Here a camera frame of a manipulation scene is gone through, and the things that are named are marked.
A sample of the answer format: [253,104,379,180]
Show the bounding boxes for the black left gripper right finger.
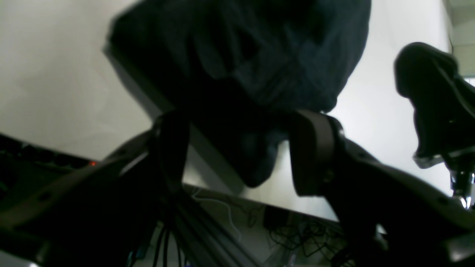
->
[289,110,474,267]

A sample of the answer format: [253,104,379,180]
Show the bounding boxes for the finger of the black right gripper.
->
[394,42,475,169]

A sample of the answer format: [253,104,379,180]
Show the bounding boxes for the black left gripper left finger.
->
[1,111,190,267]

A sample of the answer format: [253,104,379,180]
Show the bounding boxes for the black long-sleeve t-shirt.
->
[108,0,372,188]

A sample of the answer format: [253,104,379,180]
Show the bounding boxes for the black power strip red switch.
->
[0,134,98,172]

